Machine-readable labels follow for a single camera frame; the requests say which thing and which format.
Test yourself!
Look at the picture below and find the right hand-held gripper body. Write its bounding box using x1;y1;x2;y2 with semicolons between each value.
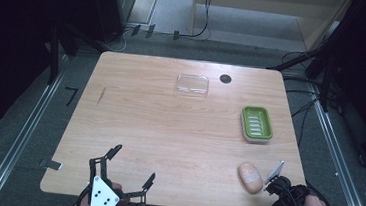
261;158;314;206

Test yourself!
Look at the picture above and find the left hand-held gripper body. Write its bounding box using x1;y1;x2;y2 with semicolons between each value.
76;173;133;206

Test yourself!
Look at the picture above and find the beige soap bar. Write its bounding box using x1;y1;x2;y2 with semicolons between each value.
235;160;266;196

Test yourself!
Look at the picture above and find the person's left hand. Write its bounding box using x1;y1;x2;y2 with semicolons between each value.
110;181;125;197

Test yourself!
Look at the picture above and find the grey tape strip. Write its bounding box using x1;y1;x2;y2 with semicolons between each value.
39;157;65;172

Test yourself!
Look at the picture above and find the green soap dish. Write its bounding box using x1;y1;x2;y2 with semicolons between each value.
238;104;276;145

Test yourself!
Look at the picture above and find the clear plastic lid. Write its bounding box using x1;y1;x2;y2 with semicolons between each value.
174;72;211;99

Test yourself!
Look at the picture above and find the black metal stand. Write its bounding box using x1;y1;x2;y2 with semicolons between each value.
42;16;113;91
263;0;365;116

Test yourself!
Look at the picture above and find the dark cabinet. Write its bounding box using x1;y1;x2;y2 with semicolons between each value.
85;0;137;45

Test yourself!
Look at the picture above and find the light wooden shelf unit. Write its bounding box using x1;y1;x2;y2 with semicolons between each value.
188;0;354;55

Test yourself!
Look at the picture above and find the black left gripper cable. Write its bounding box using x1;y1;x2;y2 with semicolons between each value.
75;182;93;206

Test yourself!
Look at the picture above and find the metal floor rail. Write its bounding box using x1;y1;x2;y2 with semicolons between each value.
0;49;71;206
302;83;366;206

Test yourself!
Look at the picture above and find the black floor cable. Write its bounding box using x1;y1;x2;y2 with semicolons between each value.
280;87;321;150

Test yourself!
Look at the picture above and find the white floor cable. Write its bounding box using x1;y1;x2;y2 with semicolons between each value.
102;25;135;54

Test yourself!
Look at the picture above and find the black table cable grommet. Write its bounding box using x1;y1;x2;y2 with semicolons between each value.
218;73;234;85

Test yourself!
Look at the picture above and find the black hanging cable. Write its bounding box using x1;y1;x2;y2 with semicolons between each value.
176;0;214;41

